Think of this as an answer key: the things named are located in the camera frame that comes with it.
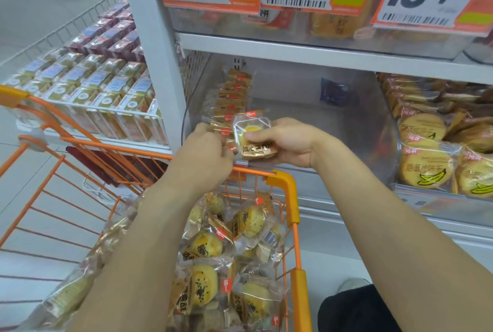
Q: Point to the person's left hand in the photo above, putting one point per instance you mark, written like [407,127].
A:
[200,162]

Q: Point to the person's right hand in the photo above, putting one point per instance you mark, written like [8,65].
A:
[300,143]

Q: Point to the egg-yolk pastry packet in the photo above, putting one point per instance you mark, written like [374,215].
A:
[254,150]

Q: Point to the orange shopping cart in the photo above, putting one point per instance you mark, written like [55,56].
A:
[289,193]

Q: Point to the rows of egg yolk packets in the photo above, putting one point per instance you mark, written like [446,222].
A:
[231,100]

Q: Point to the pile of pastry packets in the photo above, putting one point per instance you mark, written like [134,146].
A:
[204,247]

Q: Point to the white metal store shelf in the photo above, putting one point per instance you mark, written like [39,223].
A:
[154,73]

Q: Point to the person's left forearm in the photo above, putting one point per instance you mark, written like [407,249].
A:
[135,274]

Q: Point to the person's right forearm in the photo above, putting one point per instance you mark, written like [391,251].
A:
[404,247]

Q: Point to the person's white right shoe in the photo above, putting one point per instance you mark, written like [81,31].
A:
[352,284]

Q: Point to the person's right leg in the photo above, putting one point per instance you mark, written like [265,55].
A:
[354,312]

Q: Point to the clear plastic bin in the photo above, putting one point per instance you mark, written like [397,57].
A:
[385,44]
[358,139]
[462,212]

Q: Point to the blue paper label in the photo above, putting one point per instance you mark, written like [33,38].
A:
[333,91]

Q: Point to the red box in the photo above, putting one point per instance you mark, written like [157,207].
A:
[96,162]

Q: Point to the pile of golden cake packets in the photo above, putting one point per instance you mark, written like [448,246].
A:
[339,25]

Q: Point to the group of banana biscuit packets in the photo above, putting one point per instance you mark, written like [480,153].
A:
[423,170]

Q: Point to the group of silver boxed cakes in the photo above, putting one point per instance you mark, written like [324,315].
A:
[96,81]

